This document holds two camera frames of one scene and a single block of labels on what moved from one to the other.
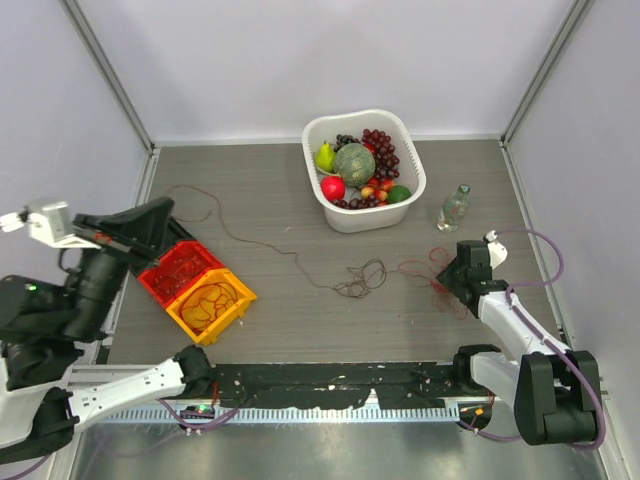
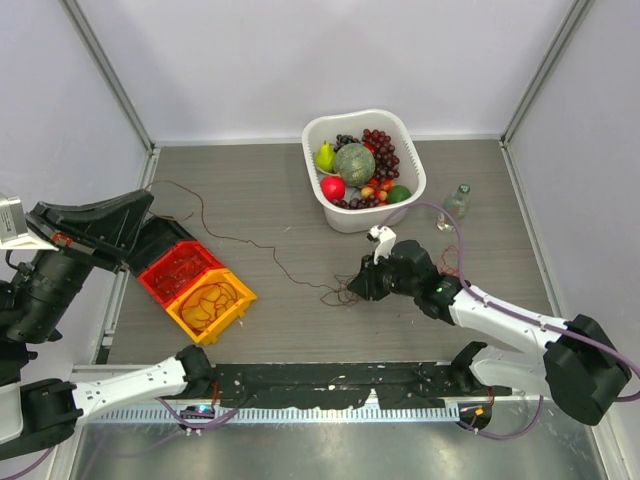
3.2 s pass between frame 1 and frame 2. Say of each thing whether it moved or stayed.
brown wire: moved
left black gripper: moved
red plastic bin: stayed
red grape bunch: stayed
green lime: stayed
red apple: stayed
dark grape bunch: stayed
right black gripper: moved
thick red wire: stayed
